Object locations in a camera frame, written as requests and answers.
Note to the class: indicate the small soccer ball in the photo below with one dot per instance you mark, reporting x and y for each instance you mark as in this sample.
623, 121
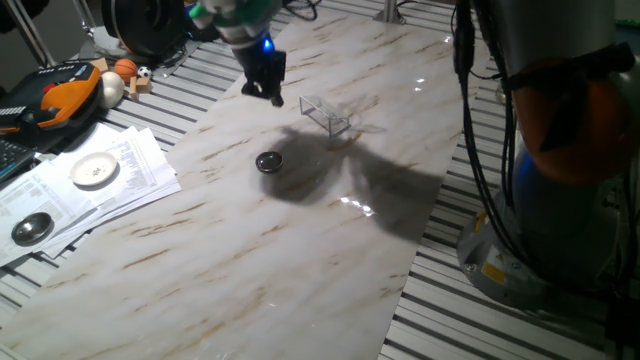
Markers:
144, 72

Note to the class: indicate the white egg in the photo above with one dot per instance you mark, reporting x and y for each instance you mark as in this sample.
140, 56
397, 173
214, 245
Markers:
111, 90

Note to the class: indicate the marble pattern board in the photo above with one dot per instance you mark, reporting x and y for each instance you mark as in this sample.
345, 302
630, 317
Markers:
250, 260

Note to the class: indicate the aluminium post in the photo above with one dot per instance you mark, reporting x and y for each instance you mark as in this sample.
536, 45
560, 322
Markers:
30, 35

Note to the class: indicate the small white plate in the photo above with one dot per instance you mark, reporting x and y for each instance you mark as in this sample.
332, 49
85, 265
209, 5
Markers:
94, 169

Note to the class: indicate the small orange basketball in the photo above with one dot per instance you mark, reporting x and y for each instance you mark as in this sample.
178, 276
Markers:
125, 70

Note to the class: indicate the black keyboard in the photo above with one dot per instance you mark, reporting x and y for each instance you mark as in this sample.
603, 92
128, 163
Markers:
12, 160

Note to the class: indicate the small round metal plate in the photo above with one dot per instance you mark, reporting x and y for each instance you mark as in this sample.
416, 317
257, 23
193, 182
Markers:
269, 162

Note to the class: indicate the single wooden cube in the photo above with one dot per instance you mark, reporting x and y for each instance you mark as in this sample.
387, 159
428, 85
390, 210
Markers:
100, 64

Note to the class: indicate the aluminium frame profile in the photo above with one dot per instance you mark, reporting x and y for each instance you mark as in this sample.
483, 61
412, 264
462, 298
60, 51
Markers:
390, 12

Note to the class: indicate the round metal bowl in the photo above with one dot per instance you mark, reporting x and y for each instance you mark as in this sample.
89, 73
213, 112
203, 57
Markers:
32, 229

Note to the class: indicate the orange black teach pendant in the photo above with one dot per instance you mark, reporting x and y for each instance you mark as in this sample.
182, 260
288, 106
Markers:
55, 95

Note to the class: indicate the black filament spool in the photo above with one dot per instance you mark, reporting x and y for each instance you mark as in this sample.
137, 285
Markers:
145, 25

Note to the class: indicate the wooden blocks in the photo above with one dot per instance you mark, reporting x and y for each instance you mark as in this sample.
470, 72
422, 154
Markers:
140, 87

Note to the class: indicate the clear plastic rack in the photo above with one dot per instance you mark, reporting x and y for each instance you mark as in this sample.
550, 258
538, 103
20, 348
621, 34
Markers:
327, 117

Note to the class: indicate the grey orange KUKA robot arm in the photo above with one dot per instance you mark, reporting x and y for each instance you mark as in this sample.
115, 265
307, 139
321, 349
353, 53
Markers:
560, 125

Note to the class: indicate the stack of printed papers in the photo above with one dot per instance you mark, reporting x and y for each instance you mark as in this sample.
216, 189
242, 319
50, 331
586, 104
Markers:
140, 170

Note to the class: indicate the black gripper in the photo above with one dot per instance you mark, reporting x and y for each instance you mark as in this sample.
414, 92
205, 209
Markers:
262, 62

